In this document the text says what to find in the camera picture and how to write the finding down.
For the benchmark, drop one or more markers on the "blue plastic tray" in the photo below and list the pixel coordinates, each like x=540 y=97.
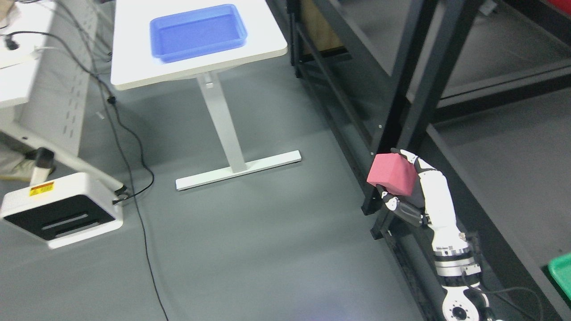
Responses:
x=196 y=33

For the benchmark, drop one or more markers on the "black metal shelf right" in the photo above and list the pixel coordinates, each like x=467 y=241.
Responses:
x=480 y=89

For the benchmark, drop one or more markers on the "white table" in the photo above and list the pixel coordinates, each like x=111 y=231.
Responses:
x=133 y=66

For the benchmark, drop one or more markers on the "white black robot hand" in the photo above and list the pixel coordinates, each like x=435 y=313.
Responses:
x=438 y=213

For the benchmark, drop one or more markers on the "pink foam block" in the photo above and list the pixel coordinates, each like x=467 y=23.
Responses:
x=394 y=173

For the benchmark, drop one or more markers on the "white perforated desk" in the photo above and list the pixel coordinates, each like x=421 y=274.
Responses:
x=44 y=84

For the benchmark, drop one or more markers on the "green plastic tray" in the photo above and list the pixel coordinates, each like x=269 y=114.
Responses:
x=560 y=270

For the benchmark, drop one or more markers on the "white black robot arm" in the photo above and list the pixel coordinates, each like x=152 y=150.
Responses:
x=460 y=275

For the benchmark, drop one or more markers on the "white black floor device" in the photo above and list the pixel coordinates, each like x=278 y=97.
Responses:
x=62 y=211

